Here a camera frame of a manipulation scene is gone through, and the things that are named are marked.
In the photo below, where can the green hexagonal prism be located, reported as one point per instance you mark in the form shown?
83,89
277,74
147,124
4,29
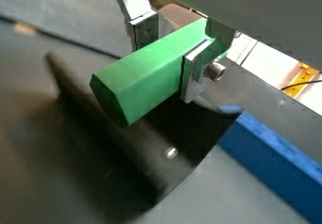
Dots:
138,82

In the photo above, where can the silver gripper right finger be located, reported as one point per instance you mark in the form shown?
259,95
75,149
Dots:
199,65

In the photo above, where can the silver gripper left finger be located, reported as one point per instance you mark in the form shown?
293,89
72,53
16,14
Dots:
142,22

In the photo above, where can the black curved cradle stand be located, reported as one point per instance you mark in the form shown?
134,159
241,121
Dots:
132,165

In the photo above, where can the blue shape sorter block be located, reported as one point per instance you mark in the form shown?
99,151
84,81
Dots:
289,172

